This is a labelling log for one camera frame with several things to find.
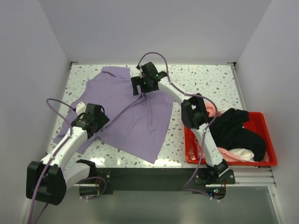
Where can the pink t shirt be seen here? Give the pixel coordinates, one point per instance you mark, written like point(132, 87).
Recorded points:
point(194, 152)

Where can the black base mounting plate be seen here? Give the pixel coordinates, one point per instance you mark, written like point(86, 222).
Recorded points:
point(157, 179)

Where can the white t shirt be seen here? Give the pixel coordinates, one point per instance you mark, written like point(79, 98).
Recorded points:
point(243, 154)

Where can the black t shirt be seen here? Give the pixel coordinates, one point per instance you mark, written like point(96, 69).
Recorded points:
point(228, 132)

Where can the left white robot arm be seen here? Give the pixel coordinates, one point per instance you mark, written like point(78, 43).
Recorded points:
point(49, 179)

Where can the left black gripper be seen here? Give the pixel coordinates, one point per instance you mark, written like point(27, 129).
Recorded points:
point(102, 120)

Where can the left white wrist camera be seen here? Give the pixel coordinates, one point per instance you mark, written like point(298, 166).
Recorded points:
point(80, 108)

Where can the purple t shirt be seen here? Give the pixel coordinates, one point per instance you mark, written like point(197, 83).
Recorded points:
point(138, 124)

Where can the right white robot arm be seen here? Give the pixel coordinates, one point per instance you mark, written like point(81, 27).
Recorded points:
point(193, 113)

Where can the red plastic bin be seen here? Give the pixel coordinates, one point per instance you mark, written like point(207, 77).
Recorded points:
point(257, 124)

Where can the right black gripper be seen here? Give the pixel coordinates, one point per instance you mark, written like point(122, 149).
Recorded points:
point(137, 80)

